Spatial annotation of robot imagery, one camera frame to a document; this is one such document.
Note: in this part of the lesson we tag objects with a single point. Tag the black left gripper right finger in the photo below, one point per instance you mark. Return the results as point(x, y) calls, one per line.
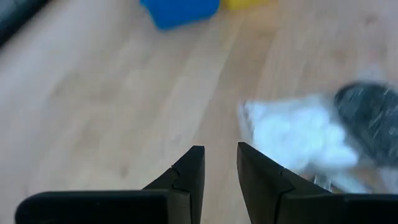
point(295, 205)

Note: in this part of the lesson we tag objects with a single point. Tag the blue plastic basket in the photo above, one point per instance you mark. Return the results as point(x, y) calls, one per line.
point(180, 14)

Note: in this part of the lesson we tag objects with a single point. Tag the black sponge disc bag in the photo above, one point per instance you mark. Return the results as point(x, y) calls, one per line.
point(370, 118)

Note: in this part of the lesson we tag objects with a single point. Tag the white cotton vanity pack bag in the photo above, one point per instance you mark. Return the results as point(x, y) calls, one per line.
point(298, 137)

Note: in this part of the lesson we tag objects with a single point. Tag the yellow plastic basket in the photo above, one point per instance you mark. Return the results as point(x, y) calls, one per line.
point(242, 3)

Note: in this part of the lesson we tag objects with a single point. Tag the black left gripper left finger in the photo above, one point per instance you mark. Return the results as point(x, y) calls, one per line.
point(155, 205)

